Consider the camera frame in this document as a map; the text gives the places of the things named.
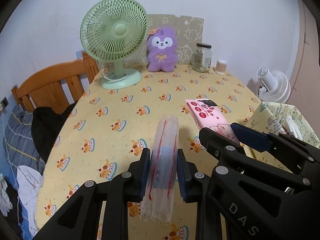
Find clear plastic zip bag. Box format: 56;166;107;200
140;115;179;224

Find pink wet wipes pack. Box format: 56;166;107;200
185;99;240;144

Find white cloth bundle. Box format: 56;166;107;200
285;116;303;140

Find yellow cartoon fabric storage box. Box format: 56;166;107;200
243;101;320;170

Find beige door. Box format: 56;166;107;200
287;0;320;123

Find white floor fan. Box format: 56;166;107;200
257;67;291;103

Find white clothes on bed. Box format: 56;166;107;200
1;165;42;239

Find yellow cake-print tablecloth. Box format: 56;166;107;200
36;65;260;228

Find black garment on bed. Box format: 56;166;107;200
31;103;76;163

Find blue plaid pillow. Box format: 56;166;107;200
3;105;45;173

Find cotton swab container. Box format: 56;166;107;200
215;60;227;75

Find glass jar dark lid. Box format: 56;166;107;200
191;43;213;73

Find purple plush bunny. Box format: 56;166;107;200
147;27;178;73

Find green desk fan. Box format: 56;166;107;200
80;0;148;89

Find wall power socket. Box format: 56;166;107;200
1;97;9;109

